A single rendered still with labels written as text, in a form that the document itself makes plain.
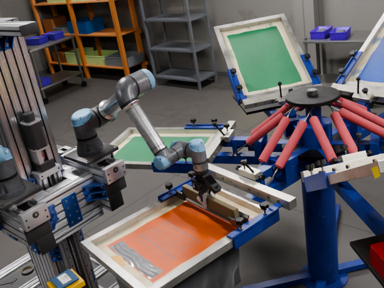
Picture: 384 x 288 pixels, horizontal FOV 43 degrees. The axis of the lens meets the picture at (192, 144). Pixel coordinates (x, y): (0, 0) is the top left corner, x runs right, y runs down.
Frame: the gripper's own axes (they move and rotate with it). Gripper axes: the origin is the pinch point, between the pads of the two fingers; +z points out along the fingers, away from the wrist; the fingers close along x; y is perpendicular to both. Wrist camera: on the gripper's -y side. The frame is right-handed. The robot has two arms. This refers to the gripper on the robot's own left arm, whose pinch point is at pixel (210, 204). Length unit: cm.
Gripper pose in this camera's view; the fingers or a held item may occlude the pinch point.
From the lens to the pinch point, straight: 248.4
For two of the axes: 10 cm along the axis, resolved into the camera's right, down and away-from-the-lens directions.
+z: 1.6, 9.0, 4.0
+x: -7.7, 3.7, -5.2
